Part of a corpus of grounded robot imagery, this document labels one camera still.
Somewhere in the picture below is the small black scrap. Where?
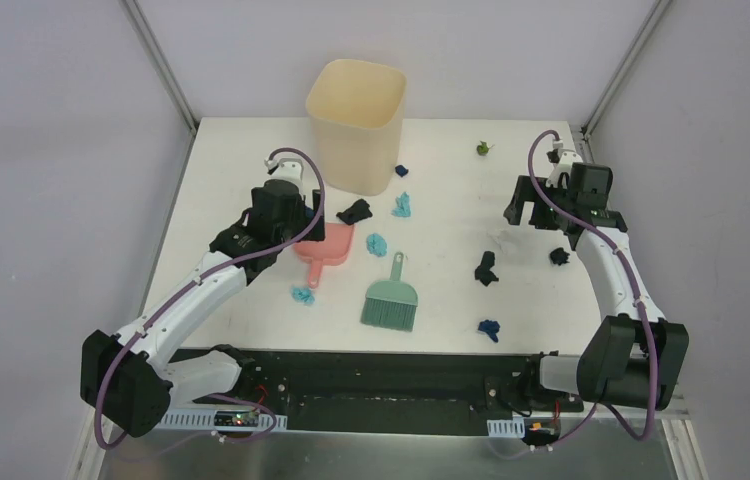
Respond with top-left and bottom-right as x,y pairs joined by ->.
549,247 -> 570,266

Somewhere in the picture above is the pink plastic dustpan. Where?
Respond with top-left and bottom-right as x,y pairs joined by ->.
293,223 -> 355,289

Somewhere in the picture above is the teal paper scrap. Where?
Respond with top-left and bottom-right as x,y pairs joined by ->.
291,287 -> 315,305
366,233 -> 388,258
392,192 -> 412,218

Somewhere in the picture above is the green paper scrap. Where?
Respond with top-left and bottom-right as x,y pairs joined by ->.
476,141 -> 494,157

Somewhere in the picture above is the green hand brush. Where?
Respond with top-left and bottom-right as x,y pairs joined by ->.
361,252 -> 419,332

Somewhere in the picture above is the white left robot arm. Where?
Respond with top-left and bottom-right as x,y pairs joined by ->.
80,180 -> 325,450

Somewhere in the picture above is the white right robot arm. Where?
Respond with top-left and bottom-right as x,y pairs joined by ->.
504,163 -> 689,411

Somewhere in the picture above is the cream plastic waste bin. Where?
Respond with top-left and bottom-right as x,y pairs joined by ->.
305,59 -> 407,196

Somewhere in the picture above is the blue paper scrap front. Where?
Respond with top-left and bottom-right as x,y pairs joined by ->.
477,319 -> 500,343

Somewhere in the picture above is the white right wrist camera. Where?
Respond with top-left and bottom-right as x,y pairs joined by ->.
545,149 -> 583,189

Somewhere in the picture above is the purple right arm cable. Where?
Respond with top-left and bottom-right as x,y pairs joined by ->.
527,130 -> 660,443

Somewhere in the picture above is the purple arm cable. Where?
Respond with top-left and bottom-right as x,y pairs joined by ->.
527,130 -> 660,443
93,147 -> 327,452

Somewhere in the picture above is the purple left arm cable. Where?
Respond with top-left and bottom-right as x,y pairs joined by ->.
93,147 -> 327,452

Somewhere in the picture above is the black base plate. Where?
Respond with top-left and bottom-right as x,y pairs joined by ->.
223,350 -> 585,436

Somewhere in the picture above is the white slotted cable duct left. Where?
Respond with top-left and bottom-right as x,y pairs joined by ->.
154,406 -> 288,433

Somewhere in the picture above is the white slotted cable duct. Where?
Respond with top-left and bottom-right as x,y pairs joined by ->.
486,417 -> 526,439
154,406 -> 288,433

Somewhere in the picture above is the white slotted cable duct right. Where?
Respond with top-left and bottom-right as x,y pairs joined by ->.
486,417 -> 526,439

